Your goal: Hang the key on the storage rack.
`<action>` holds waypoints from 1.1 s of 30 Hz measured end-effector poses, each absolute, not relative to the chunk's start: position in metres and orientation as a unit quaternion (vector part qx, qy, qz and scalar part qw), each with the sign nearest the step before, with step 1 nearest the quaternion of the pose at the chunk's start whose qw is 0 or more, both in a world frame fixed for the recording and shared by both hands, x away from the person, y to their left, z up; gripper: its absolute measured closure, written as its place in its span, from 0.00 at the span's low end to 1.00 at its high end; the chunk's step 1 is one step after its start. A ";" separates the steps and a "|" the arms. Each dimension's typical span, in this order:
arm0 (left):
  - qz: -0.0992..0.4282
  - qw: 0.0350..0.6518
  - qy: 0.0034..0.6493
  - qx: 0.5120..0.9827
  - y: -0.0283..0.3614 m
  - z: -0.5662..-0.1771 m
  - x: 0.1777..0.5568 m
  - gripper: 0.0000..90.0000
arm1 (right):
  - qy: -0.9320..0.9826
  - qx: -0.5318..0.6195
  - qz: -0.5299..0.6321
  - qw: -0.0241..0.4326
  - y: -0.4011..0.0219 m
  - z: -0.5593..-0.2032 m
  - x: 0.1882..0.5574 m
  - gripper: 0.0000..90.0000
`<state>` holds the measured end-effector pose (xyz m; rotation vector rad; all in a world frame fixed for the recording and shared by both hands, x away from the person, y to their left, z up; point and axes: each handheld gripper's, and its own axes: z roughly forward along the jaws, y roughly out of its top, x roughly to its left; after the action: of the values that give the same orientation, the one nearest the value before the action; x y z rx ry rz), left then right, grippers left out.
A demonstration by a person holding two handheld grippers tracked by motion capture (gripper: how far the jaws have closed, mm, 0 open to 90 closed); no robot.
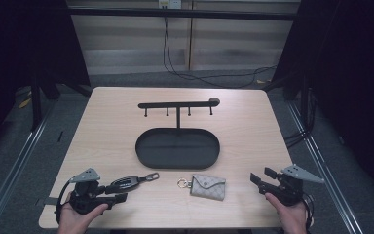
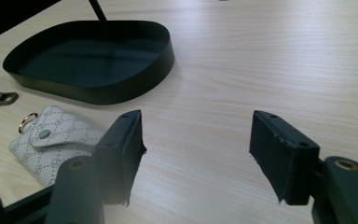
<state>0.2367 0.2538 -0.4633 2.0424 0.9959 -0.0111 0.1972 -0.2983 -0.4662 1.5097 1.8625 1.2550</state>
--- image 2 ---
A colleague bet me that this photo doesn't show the white patterned key pouch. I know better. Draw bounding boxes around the white patterned key pouch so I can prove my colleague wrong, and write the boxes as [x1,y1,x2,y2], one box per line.
[7,105,107,188]

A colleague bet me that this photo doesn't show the black metal stand rod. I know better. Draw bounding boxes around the black metal stand rod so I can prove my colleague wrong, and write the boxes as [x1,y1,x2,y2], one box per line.
[88,0,108,22]

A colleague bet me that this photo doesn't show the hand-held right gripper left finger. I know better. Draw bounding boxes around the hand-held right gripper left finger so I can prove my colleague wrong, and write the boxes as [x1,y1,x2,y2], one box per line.
[91,109,147,207]

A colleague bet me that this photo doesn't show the dark metal buckle strap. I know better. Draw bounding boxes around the dark metal buckle strap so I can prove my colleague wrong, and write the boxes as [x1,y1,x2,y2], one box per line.
[0,91,20,106]

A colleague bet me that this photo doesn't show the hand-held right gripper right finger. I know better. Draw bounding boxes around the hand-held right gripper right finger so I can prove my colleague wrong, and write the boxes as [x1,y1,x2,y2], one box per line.
[249,109,321,206]

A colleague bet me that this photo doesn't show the black oval tray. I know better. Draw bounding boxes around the black oval tray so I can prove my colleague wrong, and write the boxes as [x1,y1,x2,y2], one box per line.
[2,20,175,105]

